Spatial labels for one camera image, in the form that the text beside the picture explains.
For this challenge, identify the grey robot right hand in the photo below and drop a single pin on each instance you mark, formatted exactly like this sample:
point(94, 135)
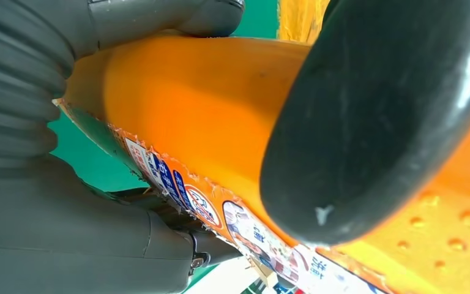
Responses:
point(56, 243)

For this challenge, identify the yellow taped sheet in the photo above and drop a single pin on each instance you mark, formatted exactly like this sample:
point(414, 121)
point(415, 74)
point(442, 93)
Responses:
point(300, 20)

